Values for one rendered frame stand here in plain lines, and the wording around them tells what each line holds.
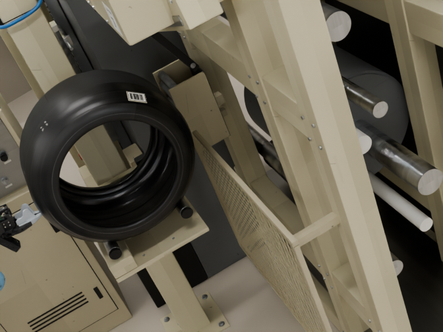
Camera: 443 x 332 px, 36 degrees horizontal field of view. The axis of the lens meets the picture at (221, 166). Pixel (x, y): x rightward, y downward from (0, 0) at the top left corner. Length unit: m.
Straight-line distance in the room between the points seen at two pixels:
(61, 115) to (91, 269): 1.26
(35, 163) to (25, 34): 0.46
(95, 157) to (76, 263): 0.75
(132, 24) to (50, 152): 0.55
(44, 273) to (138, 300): 0.58
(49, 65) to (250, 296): 1.49
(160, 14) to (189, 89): 0.76
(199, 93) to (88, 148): 0.46
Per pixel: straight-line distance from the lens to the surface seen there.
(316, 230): 1.98
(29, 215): 2.31
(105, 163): 2.60
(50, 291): 3.24
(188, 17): 1.69
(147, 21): 1.78
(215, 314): 3.24
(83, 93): 2.13
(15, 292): 3.21
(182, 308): 3.10
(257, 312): 3.18
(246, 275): 3.36
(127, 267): 2.40
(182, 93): 2.50
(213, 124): 2.59
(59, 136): 2.10
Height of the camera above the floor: 2.30
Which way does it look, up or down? 34 degrees down
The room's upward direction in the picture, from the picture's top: 24 degrees counter-clockwise
